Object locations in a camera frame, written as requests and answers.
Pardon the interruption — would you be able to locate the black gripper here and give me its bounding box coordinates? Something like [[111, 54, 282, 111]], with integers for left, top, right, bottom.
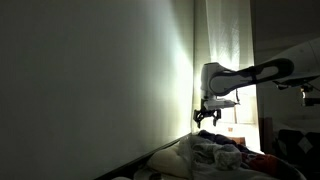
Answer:
[[193, 109, 221, 129]]

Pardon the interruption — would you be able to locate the clear plastic bag with clothes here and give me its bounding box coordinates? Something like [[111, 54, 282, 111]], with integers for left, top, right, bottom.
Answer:
[[178, 130, 307, 180]]

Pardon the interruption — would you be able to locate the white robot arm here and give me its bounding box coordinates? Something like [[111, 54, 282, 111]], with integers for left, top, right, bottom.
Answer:
[[193, 38, 320, 128]]

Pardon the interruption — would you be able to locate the grey fuzzy garment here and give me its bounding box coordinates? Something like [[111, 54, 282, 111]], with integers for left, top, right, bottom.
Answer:
[[192, 139, 242, 171]]

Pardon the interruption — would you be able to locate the white quilted cushion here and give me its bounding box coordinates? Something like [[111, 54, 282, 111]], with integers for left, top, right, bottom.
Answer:
[[134, 145, 192, 180]]

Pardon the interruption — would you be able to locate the orange garment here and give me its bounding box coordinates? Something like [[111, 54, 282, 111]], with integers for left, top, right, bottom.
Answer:
[[247, 154, 278, 176]]

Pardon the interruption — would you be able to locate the white sheer curtain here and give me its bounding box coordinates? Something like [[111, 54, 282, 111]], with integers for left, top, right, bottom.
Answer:
[[201, 0, 260, 150]]

